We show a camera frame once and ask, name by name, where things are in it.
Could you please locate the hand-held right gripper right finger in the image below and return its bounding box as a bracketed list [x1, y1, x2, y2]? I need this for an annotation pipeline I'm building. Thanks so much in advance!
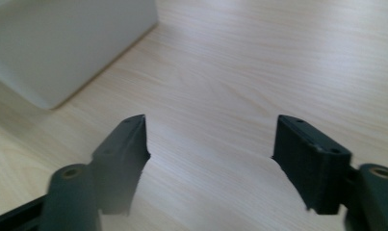
[272, 114, 353, 216]

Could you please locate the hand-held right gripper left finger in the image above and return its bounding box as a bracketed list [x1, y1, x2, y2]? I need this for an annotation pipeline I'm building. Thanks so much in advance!
[91, 114, 151, 216]

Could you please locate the white box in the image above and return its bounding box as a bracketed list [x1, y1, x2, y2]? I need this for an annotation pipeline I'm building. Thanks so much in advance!
[0, 0, 159, 111]

